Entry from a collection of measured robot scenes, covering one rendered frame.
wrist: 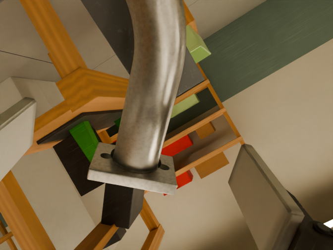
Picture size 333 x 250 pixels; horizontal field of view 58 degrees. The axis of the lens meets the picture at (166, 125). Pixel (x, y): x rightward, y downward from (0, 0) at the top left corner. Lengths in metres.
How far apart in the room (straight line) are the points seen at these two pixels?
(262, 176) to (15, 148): 0.13
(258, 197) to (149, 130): 0.07
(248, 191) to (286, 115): 6.05
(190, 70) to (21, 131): 0.12
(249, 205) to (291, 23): 6.25
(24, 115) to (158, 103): 0.07
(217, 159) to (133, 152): 5.48
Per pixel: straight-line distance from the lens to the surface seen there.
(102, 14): 0.22
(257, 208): 0.16
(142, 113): 0.17
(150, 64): 0.17
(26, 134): 0.18
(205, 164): 5.66
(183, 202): 6.44
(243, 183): 0.18
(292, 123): 6.26
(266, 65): 6.18
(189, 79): 0.22
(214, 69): 6.09
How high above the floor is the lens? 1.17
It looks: 1 degrees down
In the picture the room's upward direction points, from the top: 150 degrees clockwise
